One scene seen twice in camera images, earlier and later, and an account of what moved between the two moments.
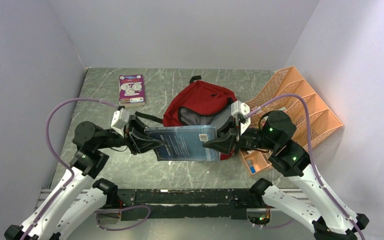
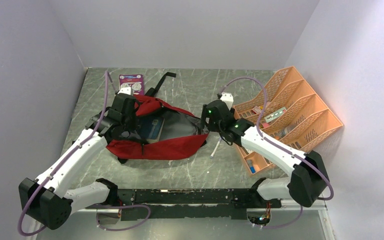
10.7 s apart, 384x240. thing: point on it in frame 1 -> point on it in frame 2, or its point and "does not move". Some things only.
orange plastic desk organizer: [288, 92] does not move
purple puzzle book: [131, 92] does not move
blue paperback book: [185, 143] -> [153, 126]
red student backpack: [193, 105] -> [163, 132]
